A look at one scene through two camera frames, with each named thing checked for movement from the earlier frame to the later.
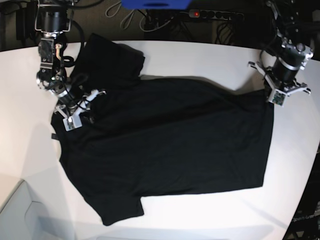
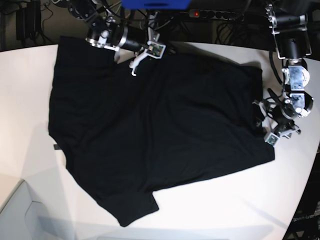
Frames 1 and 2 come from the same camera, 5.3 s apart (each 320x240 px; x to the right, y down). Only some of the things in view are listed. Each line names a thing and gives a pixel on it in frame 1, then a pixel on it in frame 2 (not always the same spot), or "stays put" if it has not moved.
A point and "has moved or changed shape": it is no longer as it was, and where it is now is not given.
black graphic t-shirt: [153, 137] has moved or changed shape
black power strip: [216, 14] stays put
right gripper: [281, 76] -> [274, 126]
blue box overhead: [155, 4] stays put
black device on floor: [25, 22] stays put
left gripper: [68, 105] -> [154, 49]
